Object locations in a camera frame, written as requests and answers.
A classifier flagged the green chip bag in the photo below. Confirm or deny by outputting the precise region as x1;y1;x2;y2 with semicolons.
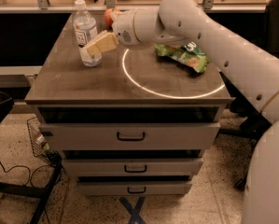
155;42;211;74

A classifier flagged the clear plastic water bottle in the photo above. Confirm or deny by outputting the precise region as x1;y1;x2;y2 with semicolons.
73;0;102;67

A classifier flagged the top drawer with handle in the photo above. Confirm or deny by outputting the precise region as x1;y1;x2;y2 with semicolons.
40;122;220;151

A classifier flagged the drawer with handle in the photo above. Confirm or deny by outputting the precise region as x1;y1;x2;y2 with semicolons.
77;181;192;196
40;122;220;151
63;158;203;177

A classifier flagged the wire mesh basket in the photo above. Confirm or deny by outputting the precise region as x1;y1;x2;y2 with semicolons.
27;117;57;164

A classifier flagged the blue tape cross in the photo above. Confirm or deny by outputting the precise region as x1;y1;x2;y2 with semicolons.
119;197;146;224

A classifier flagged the bottom drawer with handle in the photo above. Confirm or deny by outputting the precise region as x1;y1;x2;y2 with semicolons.
77;181;192;196

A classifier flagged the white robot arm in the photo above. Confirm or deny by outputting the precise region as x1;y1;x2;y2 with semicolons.
85;0;279;224

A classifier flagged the red apple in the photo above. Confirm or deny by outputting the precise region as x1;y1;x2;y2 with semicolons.
104;8;121;27

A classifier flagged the grey drawer cabinet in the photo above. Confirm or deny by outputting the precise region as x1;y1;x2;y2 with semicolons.
26;23;231;183

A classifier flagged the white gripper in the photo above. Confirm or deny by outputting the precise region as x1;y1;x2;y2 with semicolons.
84;10;140;56

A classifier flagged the black side table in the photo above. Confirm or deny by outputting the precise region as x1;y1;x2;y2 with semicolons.
0;91;62;224

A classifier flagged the black floor cable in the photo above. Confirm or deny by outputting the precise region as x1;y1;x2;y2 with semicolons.
0;140;54;189

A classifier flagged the middle drawer with handle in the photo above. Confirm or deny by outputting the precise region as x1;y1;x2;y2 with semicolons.
63;158;203;177

